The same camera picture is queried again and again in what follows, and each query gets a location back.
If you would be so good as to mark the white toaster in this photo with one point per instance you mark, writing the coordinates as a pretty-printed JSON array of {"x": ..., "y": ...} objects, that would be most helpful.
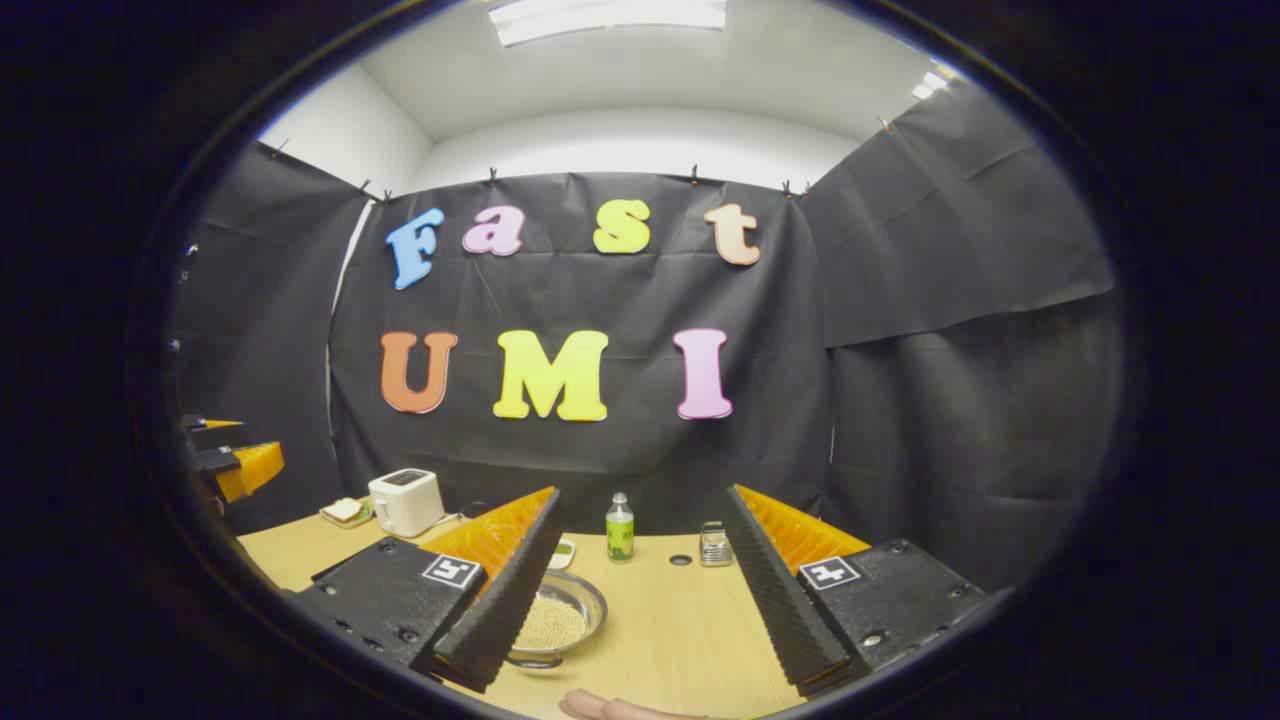
[{"x": 405, "y": 500}]

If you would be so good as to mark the small ceiling light panel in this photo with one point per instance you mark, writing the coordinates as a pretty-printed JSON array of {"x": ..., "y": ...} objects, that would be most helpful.
[{"x": 932, "y": 84}]

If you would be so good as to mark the long ceiling light panel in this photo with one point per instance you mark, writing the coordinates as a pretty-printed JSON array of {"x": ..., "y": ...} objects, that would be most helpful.
[{"x": 605, "y": 18}]

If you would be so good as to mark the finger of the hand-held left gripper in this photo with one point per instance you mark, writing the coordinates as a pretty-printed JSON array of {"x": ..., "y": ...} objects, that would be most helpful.
[{"x": 250, "y": 470}]

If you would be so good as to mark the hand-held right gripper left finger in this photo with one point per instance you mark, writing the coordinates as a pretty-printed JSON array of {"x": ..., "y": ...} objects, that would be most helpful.
[{"x": 500, "y": 610}]

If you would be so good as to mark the black backdrop cloth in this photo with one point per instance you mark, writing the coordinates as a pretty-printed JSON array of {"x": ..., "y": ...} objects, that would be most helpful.
[{"x": 600, "y": 460}]

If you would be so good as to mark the white divided bean dish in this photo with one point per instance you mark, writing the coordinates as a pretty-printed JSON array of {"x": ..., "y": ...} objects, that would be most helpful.
[{"x": 563, "y": 553}]

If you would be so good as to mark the sandwich on small plate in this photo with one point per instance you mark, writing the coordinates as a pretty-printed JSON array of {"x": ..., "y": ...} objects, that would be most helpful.
[{"x": 345, "y": 512}]

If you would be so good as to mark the green label plastic bottle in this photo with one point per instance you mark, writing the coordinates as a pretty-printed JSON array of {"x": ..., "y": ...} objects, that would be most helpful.
[{"x": 620, "y": 535}]

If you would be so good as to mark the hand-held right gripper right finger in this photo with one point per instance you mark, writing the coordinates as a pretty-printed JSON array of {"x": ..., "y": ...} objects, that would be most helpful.
[{"x": 785, "y": 610}]

